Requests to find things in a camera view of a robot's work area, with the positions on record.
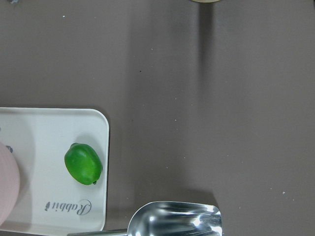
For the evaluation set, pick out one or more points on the metal ice scoop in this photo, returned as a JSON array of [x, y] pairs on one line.
[[169, 218]]

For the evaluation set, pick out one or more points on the pink bowl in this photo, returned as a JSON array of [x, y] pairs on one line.
[[9, 182]]

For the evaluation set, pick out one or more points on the green lime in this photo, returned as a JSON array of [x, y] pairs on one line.
[[83, 163]]

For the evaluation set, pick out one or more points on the cream serving tray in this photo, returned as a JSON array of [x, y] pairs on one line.
[[51, 202]]

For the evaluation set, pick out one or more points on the wooden mug tree stand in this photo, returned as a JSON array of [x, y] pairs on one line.
[[205, 1]]

